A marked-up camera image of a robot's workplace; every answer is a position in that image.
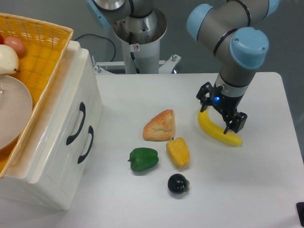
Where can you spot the pink plate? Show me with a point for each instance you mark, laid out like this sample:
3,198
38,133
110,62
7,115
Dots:
15,109

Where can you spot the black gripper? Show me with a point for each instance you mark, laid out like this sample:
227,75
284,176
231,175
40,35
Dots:
224,98

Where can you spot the yellow banana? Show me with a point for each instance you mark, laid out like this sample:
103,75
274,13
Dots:
211,122

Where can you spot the white drawer cabinet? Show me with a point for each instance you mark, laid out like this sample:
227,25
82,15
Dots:
14,184

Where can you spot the white pear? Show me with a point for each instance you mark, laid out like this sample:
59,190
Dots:
9,63

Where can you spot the yellow bell pepper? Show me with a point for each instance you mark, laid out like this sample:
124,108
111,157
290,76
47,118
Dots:
178,152

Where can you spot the yellow woven basket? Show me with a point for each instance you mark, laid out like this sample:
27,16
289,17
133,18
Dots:
46,44

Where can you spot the green bell pepper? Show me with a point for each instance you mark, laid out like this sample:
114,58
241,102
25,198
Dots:
142,159

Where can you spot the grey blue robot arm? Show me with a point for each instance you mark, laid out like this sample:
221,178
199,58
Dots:
227,32

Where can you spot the black top drawer handle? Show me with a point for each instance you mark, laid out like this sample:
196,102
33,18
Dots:
78,124

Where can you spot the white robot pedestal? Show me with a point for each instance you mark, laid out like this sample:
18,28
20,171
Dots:
140,37

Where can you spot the dark purple eggplant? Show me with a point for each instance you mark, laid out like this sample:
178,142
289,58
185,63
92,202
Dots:
178,184

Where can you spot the metal base bracket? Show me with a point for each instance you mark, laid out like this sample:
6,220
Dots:
136,67

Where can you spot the pink peach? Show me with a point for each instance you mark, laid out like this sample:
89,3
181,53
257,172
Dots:
16,44

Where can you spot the toy bread croissant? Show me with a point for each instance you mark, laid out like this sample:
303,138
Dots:
161,127

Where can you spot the black corner device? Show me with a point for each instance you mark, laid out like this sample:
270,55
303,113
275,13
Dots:
300,209

